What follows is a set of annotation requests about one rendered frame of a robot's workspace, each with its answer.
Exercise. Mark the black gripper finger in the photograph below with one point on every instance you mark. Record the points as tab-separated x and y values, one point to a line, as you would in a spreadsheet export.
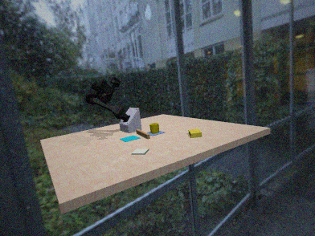
115	82
108	96

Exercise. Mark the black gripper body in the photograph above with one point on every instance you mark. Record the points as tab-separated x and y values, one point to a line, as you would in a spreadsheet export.
109	89

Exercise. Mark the brown wooden plank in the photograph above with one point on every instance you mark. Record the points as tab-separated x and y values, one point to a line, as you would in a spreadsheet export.
144	134

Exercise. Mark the yellow block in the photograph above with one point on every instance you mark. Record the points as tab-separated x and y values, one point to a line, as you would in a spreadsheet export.
195	133

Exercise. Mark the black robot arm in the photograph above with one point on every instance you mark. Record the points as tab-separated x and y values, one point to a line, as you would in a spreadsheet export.
91	98

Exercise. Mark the yellow cup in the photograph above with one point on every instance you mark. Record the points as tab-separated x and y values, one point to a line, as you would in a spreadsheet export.
154	128

